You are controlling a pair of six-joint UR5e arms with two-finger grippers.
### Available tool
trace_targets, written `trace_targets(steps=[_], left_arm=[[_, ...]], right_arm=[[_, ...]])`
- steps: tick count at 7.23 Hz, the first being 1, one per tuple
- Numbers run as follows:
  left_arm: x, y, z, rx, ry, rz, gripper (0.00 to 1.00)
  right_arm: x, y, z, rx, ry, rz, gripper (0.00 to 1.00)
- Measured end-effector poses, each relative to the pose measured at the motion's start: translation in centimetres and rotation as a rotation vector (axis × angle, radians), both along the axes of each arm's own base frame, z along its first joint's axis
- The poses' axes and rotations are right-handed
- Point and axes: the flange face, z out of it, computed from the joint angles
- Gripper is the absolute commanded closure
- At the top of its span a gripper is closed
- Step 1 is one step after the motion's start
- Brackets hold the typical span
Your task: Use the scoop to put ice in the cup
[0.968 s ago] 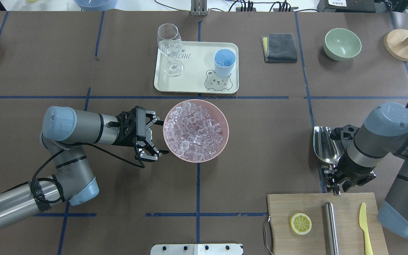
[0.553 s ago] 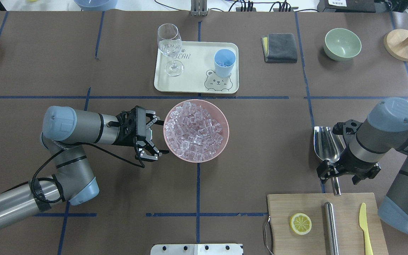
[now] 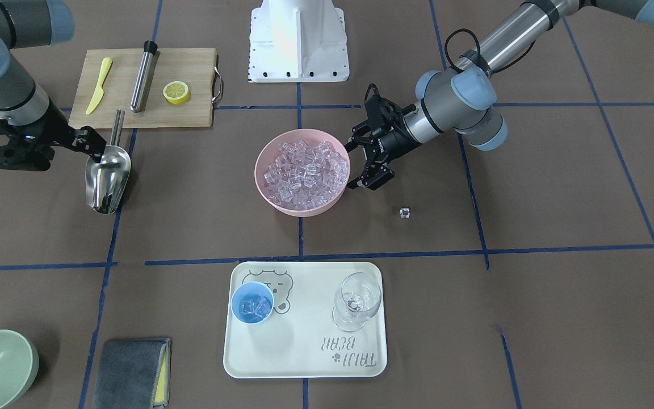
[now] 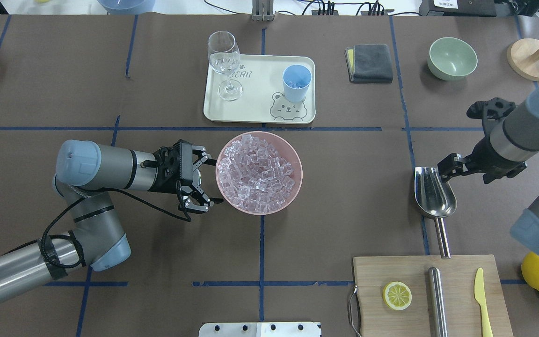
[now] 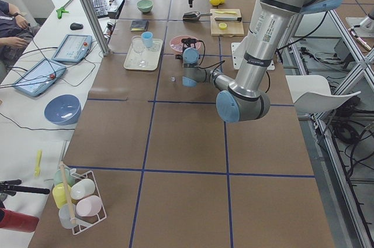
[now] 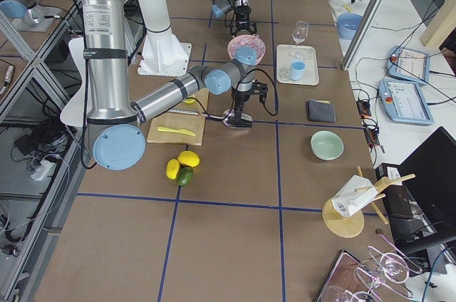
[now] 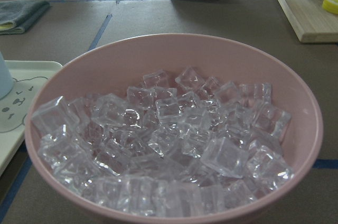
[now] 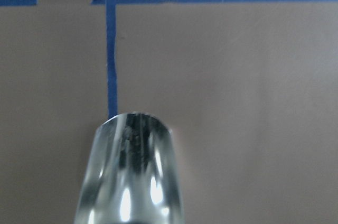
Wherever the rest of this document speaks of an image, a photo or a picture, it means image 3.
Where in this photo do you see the wooden cutting board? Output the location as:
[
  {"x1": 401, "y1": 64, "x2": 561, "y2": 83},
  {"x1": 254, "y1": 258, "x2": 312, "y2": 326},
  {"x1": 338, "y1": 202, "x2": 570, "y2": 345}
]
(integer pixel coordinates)
[{"x1": 69, "y1": 48, "x2": 217, "y2": 129}]

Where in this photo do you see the clear wine glass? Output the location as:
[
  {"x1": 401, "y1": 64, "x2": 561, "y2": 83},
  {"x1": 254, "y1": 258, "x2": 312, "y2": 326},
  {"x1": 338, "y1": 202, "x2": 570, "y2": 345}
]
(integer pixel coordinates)
[{"x1": 332, "y1": 272, "x2": 383, "y2": 332}]

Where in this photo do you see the cream bear print tray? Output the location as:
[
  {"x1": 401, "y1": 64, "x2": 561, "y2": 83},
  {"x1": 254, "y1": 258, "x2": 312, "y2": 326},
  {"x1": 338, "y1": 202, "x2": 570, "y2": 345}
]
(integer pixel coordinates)
[{"x1": 223, "y1": 261, "x2": 388, "y2": 378}]

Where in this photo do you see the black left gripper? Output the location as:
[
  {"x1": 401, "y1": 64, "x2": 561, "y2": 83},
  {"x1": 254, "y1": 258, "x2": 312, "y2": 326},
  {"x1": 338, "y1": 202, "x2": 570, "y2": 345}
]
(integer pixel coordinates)
[{"x1": 347, "y1": 85, "x2": 422, "y2": 190}]

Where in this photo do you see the pink bowl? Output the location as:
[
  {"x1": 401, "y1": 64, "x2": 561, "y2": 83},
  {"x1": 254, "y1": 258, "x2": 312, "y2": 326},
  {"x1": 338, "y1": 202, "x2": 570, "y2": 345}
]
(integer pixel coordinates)
[{"x1": 254, "y1": 129, "x2": 351, "y2": 217}]

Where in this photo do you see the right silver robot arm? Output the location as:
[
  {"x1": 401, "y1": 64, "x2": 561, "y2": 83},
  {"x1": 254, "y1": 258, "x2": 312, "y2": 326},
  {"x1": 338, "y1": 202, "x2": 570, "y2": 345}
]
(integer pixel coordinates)
[{"x1": 0, "y1": 1, "x2": 106, "y2": 172}]

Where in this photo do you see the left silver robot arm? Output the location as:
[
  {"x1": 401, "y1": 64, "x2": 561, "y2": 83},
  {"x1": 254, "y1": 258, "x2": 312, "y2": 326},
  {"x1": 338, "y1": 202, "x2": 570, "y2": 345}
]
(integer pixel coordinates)
[{"x1": 345, "y1": 1, "x2": 654, "y2": 190}]

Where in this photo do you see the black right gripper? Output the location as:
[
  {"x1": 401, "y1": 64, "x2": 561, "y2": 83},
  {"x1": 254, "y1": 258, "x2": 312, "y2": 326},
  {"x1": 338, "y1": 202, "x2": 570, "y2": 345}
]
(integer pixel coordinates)
[{"x1": 0, "y1": 108, "x2": 107, "y2": 171}]

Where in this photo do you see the steel cylinder muddler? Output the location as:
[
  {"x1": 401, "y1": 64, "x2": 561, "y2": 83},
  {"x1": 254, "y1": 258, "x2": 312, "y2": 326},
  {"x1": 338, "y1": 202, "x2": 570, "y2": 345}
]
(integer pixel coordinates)
[{"x1": 129, "y1": 40, "x2": 158, "y2": 113}]

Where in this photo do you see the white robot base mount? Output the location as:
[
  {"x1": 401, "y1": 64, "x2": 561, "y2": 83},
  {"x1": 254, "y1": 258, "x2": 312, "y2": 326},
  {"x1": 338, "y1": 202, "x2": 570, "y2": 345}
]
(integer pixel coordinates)
[{"x1": 248, "y1": 1, "x2": 350, "y2": 84}]

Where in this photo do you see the yellow plastic knife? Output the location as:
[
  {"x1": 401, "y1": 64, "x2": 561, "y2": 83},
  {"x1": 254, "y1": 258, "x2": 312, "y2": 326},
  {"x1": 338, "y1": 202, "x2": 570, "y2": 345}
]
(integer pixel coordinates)
[{"x1": 85, "y1": 57, "x2": 112, "y2": 115}]

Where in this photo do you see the yellow lemon half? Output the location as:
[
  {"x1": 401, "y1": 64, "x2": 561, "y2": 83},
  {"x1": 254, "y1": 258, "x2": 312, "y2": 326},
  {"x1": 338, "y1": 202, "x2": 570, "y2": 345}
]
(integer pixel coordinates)
[{"x1": 162, "y1": 81, "x2": 191, "y2": 105}]

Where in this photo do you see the grey folded cloth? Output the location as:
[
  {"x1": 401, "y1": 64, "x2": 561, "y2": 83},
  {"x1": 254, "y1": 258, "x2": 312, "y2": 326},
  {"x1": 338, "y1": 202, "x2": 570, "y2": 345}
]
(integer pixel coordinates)
[{"x1": 93, "y1": 337, "x2": 172, "y2": 408}]

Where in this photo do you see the light blue plastic cup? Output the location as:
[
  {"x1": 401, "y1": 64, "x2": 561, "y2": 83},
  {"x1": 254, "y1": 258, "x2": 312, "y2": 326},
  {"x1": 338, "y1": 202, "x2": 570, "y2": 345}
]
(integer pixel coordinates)
[{"x1": 229, "y1": 281, "x2": 275, "y2": 324}]

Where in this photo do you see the clear ice cubes pile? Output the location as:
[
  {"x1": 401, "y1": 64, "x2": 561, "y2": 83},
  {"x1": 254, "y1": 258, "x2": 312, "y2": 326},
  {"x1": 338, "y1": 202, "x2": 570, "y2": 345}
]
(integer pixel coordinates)
[{"x1": 257, "y1": 140, "x2": 349, "y2": 211}]

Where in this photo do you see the steel ice scoop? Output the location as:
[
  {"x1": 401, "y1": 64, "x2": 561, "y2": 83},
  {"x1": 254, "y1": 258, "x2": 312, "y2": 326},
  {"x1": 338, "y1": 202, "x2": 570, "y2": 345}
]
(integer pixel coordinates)
[{"x1": 85, "y1": 109, "x2": 132, "y2": 215}]

